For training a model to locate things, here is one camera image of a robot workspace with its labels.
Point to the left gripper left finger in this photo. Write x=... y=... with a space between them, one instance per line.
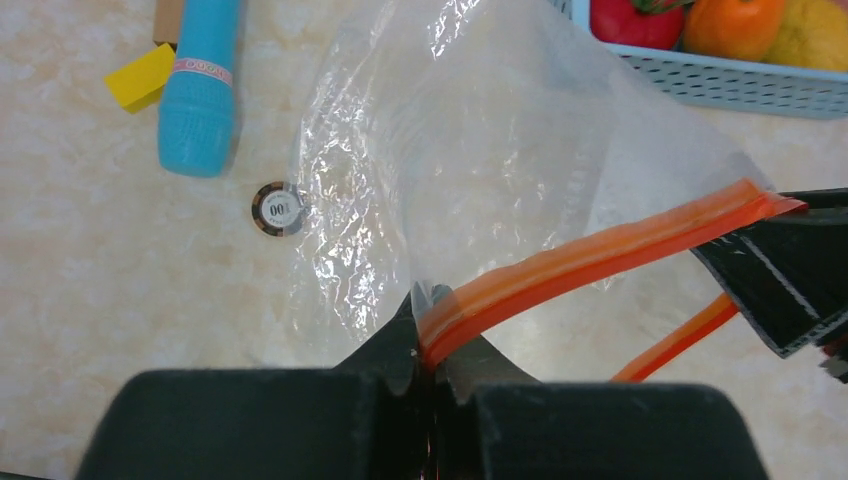
x=362 y=419

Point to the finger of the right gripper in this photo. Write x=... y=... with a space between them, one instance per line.
x=787 y=275

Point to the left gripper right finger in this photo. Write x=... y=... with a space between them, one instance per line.
x=495 y=421

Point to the clear zip top bag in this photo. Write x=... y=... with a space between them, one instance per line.
x=506 y=173

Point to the orange green mango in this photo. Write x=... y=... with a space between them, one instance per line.
x=732 y=29

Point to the red tomato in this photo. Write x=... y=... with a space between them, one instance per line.
x=648 y=24

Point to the light blue plastic basket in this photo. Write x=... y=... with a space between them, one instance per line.
x=714 y=82

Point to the poker chip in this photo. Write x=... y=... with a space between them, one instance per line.
x=278 y=209

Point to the yellow lemon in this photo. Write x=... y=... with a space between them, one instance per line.
x=813 y=34

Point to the blue cylindrical bottle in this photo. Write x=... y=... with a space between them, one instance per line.
x=197 y=112

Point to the yellow wedge block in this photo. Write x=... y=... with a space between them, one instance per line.
x=140 y=83

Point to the brown wooden stick block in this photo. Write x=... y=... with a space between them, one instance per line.
x=167 y=21

